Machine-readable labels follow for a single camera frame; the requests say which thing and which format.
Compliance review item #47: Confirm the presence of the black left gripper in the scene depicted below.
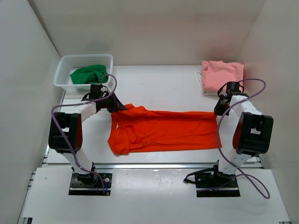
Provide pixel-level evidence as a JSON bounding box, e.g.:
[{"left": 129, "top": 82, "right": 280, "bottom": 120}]
[{"left": 100, "top": 91, "right": 127, "bottom": 113}]

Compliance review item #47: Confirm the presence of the orange t shirt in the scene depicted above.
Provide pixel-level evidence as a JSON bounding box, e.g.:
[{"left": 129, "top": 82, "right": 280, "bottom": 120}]
[{"left": 108, "top": 104, "right": 222, "bottom": 155}]

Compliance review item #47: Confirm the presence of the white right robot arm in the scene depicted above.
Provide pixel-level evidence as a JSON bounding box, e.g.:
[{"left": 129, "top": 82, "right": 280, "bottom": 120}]
[{"left": 209, "top": 81, "right": 274, "bottom": 187}]

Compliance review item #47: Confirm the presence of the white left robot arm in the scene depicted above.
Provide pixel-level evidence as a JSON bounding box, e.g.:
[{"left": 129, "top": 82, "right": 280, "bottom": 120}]
[{"left": 48, "top": 84, "right": 126, "bottom": 186}]

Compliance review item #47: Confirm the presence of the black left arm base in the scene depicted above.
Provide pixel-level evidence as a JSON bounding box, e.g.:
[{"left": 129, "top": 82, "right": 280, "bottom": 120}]
[{"left": 68, "top": 168, "right": 113, "bottom": 196}]

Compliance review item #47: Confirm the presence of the folded pink t shirt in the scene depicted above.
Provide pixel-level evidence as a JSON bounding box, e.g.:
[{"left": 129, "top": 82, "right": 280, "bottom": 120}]
[{"left": 202, "top": 60, "right": 244, "bottom": 87}]

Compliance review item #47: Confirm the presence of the green t shirt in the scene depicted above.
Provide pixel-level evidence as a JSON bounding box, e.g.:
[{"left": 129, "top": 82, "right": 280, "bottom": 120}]
[{"left": 70, "top": 64, "right": 108, "bottom": 84}]

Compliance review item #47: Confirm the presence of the white plastic basket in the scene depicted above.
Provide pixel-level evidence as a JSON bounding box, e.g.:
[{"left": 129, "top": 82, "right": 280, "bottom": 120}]
[{"left": 54, "top": 54, "right": 115, "bottom": 92}]

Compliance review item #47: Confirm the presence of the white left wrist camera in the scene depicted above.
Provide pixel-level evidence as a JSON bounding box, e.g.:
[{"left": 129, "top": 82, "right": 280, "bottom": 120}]
[{"left": 106, "top": 87, "right": 113, "bottom": 93}]

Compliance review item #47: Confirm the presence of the aluminium table rail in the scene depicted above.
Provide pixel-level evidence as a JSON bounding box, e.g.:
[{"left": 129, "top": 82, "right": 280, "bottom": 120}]
[{"left": 42, "top": 161, "right": 263, "bottom": 169}]

